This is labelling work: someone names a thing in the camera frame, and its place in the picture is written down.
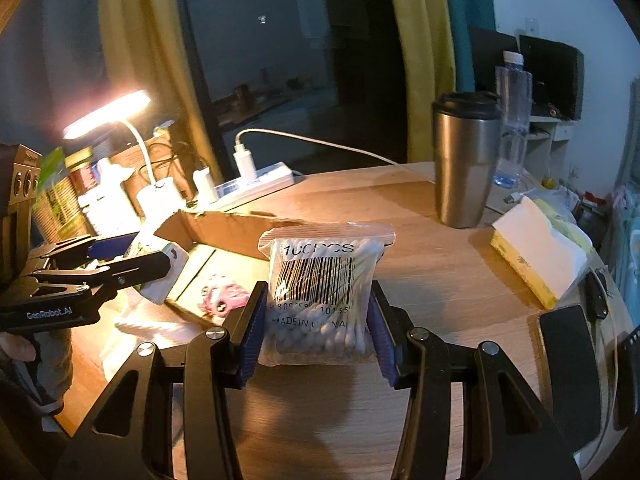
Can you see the yellow curtain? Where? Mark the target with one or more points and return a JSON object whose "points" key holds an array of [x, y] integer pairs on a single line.
{"points": [[130, 60]]}

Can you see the black smartphone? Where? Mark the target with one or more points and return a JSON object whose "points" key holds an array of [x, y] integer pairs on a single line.
{"points": [[570, 375]]}

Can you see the black car key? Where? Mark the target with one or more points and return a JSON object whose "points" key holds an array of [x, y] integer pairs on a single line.
{"points": [[596, 292]]}

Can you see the yellow plastic bag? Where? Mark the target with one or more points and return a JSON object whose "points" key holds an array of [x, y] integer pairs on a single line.
{"points": [[565, 210]]}

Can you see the clear bag of cotton swabs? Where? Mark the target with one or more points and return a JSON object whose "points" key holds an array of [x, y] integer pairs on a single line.
{"points": [[320, 300]]}

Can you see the teal curtain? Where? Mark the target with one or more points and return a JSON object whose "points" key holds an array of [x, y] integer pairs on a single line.
{"points": [[467, 15]]}

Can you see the green packet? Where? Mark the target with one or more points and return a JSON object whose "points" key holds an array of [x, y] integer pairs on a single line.
{"points": [[50, 175]]}

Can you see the small white tissue pack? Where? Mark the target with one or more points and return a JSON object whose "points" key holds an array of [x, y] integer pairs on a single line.
{"points": [[160, 285]]}

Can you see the black monitor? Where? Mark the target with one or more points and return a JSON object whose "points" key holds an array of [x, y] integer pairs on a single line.
{"points": [[552, 77]]}

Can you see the white plastic bottle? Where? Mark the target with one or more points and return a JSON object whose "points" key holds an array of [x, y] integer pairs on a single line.
{"points": [[102, 200]]}

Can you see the person's left hand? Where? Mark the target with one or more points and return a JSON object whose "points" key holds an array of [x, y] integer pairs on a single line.
{"points": [[15, 346]]}

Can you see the brown cardboard box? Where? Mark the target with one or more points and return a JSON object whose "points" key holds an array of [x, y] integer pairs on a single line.
{"points": [[230, 232]]}

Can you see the yellow and white tissue pack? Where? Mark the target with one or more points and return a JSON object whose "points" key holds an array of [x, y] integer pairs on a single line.
{"points": [[540, 255]]}

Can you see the stainless steel tumbler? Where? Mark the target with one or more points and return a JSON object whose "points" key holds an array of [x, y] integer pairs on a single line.
{"points": [[465, 165]]}

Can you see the white power strip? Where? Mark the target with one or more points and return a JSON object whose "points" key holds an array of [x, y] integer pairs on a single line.
{"points": [[260, 177]]}

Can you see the white shelf unit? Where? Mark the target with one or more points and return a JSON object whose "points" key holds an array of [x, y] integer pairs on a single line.
{"points": [[550, 142]]}

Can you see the white desk lamp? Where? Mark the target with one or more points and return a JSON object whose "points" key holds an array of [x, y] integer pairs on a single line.
{"points": [[107, 112]]}

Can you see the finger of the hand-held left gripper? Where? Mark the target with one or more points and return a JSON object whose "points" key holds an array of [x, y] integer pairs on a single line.
{"points": [[135, 266], [112, 245]]}

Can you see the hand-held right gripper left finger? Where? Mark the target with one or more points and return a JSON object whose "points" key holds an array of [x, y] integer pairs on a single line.
{"points": [[251, 332]]}

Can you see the patterned tin can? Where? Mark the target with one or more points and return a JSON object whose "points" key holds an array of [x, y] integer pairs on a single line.
{"points": [[57, 215]]}

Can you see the small white plug adapter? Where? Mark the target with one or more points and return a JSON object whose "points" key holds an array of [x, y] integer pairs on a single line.
{"points": [[205, 185]]}

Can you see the clear plastic water bottle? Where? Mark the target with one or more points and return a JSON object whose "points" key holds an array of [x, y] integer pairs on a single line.
{"points": [[514, 125]]}

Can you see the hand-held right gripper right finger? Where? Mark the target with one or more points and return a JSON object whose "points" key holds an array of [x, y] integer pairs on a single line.
{"points": [[381, 332]]}

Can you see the pink toy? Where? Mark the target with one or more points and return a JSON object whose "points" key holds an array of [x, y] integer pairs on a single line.
{"points": [[222, 297]]}

